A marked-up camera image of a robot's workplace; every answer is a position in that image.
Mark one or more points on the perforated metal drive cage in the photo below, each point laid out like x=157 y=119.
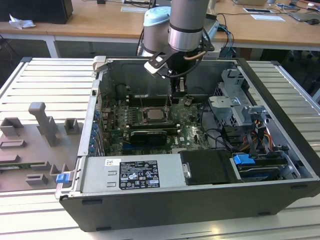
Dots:
x=230 y=110

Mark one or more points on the black wrist bracket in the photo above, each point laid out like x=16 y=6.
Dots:
x=208 y=41

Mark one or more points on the black plastic shroud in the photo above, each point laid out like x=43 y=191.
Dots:
x=207 y=167

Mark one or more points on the green RAM stick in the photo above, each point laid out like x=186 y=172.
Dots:
x=15 y=165

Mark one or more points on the white paper sheet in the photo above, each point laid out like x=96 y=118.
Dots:
x=267 y=17

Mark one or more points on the round coin cell battery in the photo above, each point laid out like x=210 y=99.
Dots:
x=188 y=101

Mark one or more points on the crumpled white paper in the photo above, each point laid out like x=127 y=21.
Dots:
x=21 y=22

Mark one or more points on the CPU socket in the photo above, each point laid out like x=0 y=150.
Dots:
x=155 y=121

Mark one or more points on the blue expansion slot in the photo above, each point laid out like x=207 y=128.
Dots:
x=126 y=146

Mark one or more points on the wooden desk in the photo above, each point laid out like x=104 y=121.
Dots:
x=22 y=32
x=105 y=22

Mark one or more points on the blue card retainer tab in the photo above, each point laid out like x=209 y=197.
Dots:
x=93 y=141
x=96 y=114
x=92 y=150

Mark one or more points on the blue bordered paper sheet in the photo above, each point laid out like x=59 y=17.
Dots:
x=257 y=10

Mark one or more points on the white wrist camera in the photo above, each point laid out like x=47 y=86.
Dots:
x=156 y=65

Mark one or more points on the grey power supply unit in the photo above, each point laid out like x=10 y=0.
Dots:
x=100 y=175

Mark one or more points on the black box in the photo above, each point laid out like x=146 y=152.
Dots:
x=37 y=11

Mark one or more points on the black graphics card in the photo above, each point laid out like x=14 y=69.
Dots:
x=148 y=137

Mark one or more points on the grey parts rack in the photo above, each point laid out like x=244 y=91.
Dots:
x=25 y=150

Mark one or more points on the black RAM slot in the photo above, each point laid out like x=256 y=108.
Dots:
x=147 y=99
x=152 y=126
x=152 y=122

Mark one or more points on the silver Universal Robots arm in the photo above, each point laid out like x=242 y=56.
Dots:
x=186 y=22

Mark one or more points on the black cylindrical component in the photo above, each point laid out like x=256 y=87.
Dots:
x=122 y=92

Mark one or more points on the black PC case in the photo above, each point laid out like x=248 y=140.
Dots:
x=175 y=212

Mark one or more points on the green motherboard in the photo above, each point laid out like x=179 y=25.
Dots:
x=190 y=130

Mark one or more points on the silver topped CPU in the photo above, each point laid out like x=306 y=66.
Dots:
x=154 y=114

